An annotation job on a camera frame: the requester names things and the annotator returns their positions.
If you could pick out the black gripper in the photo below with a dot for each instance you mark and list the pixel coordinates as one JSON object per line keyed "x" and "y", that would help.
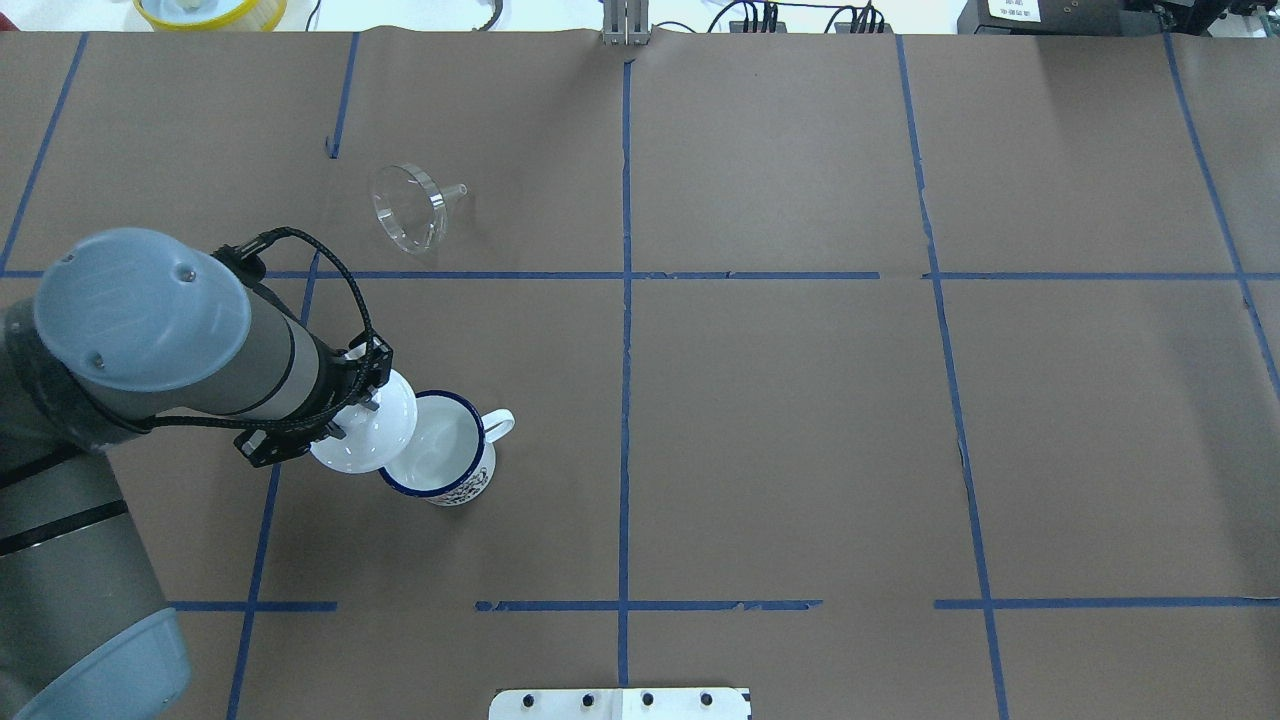
{"x": 327, "y": 393}

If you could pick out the white cup lid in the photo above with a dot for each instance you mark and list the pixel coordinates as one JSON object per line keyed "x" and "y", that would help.
{"x": 372, "y": 432}

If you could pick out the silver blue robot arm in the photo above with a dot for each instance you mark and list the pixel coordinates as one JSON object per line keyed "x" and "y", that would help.
{"x": 129, "y": 332}

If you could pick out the white enamel cup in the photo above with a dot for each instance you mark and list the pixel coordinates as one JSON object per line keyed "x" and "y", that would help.
{"x": 451, "y": 456}

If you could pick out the yellow tape roll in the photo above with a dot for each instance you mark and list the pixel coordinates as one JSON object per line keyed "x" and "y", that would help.
{"x": 212, "y": 16}

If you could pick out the aluminium frame post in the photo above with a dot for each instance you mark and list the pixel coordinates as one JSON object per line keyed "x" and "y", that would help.
{"x": 626, "y": 22}

